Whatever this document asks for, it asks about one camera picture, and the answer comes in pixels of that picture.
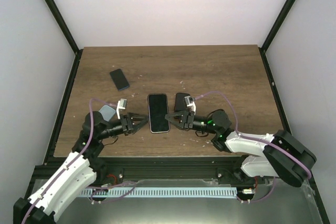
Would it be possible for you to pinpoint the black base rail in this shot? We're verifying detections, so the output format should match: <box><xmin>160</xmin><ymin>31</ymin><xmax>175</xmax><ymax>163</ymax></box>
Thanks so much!
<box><xmin>34</xmin><ymin>157</ymin><xmax>312</xmax><ymax>187</ymax></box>

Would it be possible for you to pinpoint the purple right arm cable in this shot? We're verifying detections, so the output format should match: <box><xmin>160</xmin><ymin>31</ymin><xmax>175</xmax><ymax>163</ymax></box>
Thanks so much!
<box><xmin>194</xmin><ymin>90</ymin><xmax>313</xmax><ymax>183</ymax></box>

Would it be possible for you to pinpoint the light blue phone case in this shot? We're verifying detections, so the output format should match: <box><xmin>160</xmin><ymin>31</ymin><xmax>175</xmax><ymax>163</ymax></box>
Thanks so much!
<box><xmin>99</xmin><ymin>105</ymin><xmax>116</xmax><ymax>122</ymax></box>

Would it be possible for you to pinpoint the white phone black screen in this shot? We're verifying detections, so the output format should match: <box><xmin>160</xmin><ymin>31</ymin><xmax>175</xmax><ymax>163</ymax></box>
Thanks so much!
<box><xmin>148</xmin><ymin>93</ymin><xmax>170</xmax><ymax>134</ymax></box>

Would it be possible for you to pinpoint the magenta phone black screen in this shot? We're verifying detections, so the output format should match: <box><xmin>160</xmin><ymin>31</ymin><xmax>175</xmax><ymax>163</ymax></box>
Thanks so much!
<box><xmin>174</xmin><ymin>92</ymin><xmax>190</xmax><ymax>113</ymax></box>

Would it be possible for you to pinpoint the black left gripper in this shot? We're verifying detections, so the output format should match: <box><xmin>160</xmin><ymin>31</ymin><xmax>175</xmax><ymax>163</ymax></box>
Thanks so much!
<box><xmin>98</xmin><ymin>113</ymin><xmax>150</xmax><ymax>140</ymax></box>

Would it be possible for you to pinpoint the light blue slotted cable duct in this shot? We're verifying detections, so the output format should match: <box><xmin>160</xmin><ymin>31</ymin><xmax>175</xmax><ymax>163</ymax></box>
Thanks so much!
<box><xmin>79</xmin><ymin>187</ymin><xmax>237</xmax><ymax>199</ymax></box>

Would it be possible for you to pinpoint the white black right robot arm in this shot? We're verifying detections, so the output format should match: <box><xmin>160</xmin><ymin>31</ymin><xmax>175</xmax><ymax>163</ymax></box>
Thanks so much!
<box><xmin>165</xmin><ymin>109</ymin><xmax>317</xmax><ymax>187</ymax></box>

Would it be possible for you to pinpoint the black frame post right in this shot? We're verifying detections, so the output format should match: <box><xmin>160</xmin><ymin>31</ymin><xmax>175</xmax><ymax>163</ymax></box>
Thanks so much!
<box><xmin>261</xmin><ymin>0</ymin><xmax>313</xmax><ymax>51</ymax></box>

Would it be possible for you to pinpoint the black frame post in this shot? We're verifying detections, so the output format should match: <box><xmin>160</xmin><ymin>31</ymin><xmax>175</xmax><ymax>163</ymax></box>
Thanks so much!
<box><xmin>28</xmin><ymin>0</ymin><xmax>80</xmax><ymax>55</ymax></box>
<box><xmin>261</xmin><ymin>0</ymin><xmax>313</xmax><ymax>51</ymax></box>

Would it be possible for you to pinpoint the grey metal front plate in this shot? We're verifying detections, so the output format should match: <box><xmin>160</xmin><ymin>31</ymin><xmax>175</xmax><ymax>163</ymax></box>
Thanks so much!
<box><xmin>58</xmin><ymin>181</ymin><xmax>322</xmax><ymax>223</ymax></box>

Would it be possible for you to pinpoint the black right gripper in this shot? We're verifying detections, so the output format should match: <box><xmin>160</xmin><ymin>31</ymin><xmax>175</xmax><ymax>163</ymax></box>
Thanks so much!
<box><xmin>165</xmin><ymin>111</ymin><xmax>218</xmax><ymax>135</ymax></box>

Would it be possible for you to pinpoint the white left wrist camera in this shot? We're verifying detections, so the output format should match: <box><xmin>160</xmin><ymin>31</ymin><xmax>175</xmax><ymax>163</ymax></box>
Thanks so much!
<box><xmin>116</xmin><ymin>99</ymin><xmax>127</xmax><ymax>119</ymax></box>

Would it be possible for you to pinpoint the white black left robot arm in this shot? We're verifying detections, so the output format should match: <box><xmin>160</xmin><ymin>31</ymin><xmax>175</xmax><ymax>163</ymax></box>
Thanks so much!
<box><xmin>13</xmin><ymin>111</ymin><xmax>148</xmax><ymax>223</ymax></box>

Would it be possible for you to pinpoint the blue phone black screen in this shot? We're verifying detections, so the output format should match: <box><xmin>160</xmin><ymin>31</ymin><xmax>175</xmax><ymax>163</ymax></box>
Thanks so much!
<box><xmin>109</xmin><ymin>69</ymin><xmax>130</xmax><ymax>91</ymax></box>

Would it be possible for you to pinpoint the black frame post left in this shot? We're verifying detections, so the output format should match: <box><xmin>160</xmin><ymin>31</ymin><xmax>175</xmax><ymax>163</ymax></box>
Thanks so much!
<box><xmin>28</xmin><ymin>0</ymin><xmax>80</xmax><ymax>55</ymax></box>

